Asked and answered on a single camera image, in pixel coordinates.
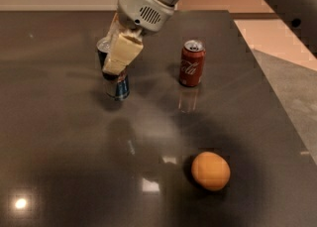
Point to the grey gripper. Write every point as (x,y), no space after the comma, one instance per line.
(140,8)

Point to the blue silver redbull can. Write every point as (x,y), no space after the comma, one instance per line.
(116,86)

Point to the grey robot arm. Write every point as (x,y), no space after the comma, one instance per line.
(299,15)

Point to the red coca-cola can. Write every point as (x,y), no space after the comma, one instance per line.
(192,63)

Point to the orange fruit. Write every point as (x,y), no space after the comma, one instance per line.
(211,171)

